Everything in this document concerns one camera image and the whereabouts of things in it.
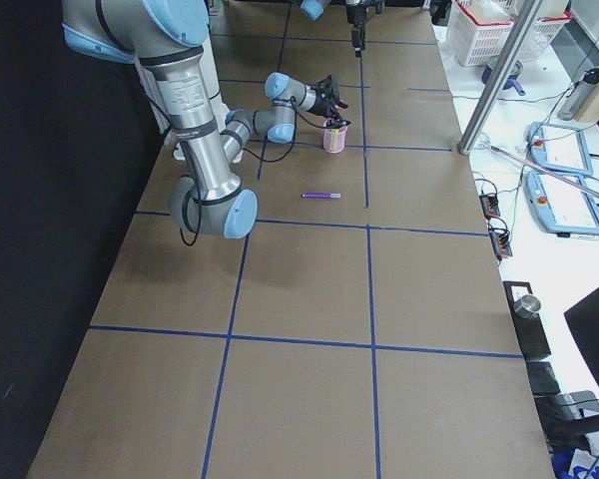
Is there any near blue teach pendant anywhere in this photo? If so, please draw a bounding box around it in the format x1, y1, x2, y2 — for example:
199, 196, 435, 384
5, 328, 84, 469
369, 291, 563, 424
524, 172, 599, 237

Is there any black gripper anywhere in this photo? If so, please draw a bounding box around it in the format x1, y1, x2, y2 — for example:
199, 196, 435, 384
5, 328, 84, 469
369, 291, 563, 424
310, 89, 351, 128
344, 0, 369, 57

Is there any black power strip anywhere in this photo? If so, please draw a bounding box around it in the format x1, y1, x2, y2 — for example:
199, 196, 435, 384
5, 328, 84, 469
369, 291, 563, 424
479, 193, 500, 219
488, 227, 513, 260

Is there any black box on side table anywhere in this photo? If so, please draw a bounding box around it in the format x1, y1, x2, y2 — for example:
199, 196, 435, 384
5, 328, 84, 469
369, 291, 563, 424
503, 280, 551, 361

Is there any black power strip far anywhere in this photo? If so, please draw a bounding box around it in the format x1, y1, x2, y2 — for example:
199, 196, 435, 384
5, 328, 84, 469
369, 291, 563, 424
479, 193, 500, 219

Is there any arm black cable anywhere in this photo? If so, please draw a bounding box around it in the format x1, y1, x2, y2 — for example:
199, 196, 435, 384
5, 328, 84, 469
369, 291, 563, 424
144, 89, 330, 246

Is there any steel cup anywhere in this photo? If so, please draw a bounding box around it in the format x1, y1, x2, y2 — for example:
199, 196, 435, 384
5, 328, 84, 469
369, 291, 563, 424
513, 294, 541, 319

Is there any aluminium frame post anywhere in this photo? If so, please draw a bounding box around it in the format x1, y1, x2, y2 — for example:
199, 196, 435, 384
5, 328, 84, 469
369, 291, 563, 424
457, 0, 544, 156

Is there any blue teach pendant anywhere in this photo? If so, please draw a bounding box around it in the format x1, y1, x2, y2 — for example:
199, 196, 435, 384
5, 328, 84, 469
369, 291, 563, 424
524, 172, 599, 237
527, 122, 594, 177

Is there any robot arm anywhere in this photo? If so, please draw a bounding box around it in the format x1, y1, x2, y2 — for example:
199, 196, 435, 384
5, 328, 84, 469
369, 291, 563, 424
62, 1, 348, 240
299, 0, 375, 58

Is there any black power strip near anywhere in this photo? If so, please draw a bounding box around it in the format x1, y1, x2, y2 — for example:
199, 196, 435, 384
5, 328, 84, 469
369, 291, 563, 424
488, 227, 513, 260

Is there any far blue teach pendant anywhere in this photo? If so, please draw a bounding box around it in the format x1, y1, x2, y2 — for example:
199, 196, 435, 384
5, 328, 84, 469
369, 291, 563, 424
527, 122, 594, 177

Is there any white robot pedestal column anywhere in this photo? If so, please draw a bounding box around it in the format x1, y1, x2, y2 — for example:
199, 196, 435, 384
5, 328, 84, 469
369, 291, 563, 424
172, 29, 246, 164

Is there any grey water bottle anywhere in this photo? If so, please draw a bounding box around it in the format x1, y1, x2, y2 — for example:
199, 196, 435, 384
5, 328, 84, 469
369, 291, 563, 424
557, 67, 599, 121

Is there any white red plastic basket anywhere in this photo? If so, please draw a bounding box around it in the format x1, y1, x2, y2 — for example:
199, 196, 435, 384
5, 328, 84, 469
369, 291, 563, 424
445, 1, 513, 67

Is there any purple highlighter pen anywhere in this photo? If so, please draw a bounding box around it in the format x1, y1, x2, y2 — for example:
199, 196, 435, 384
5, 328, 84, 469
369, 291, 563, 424
301, 192, 342, 200

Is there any blue saucepan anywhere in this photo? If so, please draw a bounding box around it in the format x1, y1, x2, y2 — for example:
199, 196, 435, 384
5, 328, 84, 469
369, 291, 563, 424
481, 55, 528, 96

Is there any pink mesh pen holder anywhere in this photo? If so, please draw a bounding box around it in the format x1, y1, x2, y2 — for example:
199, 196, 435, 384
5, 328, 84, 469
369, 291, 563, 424
322, 127, 347, 154

